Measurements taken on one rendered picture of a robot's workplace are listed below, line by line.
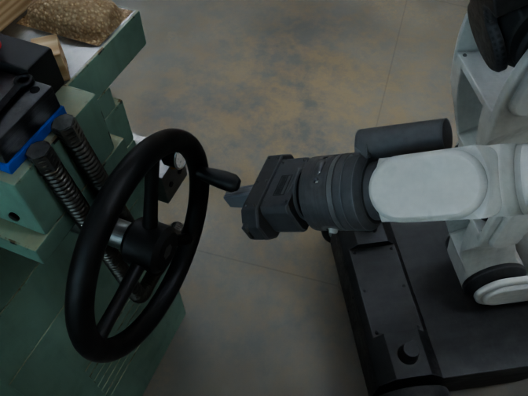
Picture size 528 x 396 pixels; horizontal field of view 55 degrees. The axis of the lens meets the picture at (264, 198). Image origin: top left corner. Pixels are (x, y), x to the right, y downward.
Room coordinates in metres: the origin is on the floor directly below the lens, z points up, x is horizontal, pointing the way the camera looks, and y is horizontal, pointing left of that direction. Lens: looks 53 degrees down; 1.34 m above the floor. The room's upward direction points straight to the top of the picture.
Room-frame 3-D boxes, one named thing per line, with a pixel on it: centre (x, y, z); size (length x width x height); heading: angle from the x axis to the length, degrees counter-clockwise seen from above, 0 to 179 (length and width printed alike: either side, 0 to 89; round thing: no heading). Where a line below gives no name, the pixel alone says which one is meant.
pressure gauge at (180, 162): (0.61, 0.16, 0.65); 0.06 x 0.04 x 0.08; 158
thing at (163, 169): (0.64, 0.22, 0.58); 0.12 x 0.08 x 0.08; 68
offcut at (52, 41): (0.53, 0.27, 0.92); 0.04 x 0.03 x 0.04; 20
